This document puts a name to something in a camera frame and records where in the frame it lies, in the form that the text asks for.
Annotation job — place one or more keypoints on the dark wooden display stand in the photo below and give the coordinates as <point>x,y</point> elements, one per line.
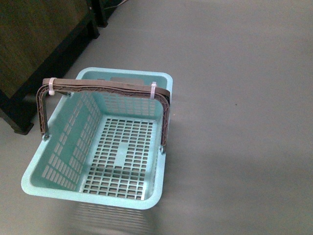
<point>33,34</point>

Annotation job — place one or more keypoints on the white zip tie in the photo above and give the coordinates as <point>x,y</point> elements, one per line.
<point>50,85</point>
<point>153,90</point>

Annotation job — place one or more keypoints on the light blue plastic basket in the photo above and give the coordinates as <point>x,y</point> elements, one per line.
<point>102,148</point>

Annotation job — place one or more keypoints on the brown basket handle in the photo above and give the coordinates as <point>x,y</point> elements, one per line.
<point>85,85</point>

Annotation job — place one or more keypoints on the white zip tie right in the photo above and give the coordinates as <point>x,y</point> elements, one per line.
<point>153,90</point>

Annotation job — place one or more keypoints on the white zip tie left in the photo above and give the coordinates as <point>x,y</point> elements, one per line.
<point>50,85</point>

